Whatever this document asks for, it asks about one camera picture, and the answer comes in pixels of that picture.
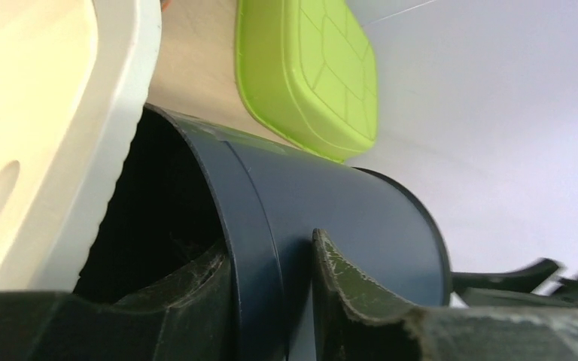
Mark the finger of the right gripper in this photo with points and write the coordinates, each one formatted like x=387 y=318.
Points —
x=523 y=280

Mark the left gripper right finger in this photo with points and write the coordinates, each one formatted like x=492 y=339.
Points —
x=356 y=318

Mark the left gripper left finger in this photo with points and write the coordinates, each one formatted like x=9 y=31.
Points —
x=185 y=316

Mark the tall black cylindrical bin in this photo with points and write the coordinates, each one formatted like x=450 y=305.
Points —
x=187 y=185

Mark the green plastic tub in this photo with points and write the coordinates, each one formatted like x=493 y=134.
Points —
x=307 y=71

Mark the cream plastic storage basket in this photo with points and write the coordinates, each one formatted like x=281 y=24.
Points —
x=74 y=78

